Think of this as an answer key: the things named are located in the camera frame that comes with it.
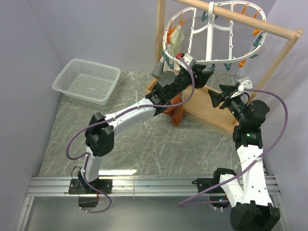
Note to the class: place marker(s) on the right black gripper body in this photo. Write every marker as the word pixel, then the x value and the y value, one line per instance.
pixel 237 106

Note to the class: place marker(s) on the grey underwear with white waistband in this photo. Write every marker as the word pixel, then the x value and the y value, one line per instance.
pixel 160 68

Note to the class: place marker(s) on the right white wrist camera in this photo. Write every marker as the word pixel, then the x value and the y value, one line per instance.
pixel 245 83

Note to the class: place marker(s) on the orange underwear with beige waistband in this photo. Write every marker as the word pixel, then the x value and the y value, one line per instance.
pixel 176 113

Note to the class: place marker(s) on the white plastic perforated basket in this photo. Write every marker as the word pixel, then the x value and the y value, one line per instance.
pixel 89 81

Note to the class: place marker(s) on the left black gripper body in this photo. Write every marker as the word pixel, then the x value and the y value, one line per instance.
pixel 184 81

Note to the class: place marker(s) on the white oval clip hanger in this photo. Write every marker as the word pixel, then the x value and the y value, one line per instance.
pixel 214 33

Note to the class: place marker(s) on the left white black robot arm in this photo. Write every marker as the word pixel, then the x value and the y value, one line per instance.
pixel 102 129

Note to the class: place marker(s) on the pale yellow hanging underwear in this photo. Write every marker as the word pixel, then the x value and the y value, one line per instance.
pixel 176 39

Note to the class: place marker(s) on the aluminium mounting rail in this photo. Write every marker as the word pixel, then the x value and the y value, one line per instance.
pixel 132 185

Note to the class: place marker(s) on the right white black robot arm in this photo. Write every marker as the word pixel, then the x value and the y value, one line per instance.
pixel 251 205

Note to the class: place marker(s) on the wooden clothes rack with tray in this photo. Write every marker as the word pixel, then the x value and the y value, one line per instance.
pixel 205 104

